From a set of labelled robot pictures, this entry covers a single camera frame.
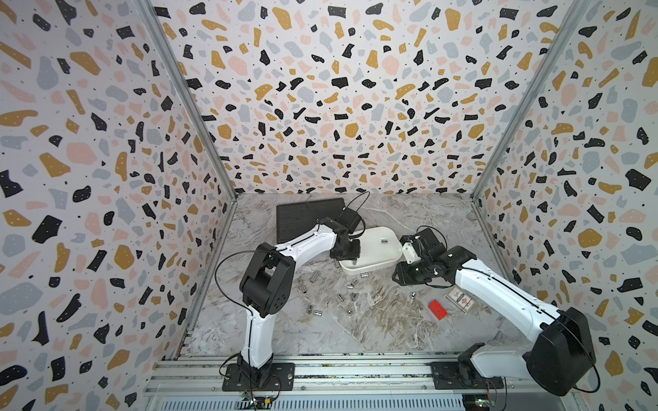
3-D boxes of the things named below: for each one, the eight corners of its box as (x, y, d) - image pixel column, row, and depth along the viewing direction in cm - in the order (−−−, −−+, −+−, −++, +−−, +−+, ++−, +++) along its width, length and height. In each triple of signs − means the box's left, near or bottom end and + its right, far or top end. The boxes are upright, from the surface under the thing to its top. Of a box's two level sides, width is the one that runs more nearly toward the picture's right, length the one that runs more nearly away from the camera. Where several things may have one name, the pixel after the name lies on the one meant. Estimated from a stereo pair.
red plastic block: (439, 321, 87) (441, 318, 85) (426, 306, 90) (428, 304, 88) (447, 314, 88) (449, 312, 86) (434, 301, 91) (436, 298, 89)
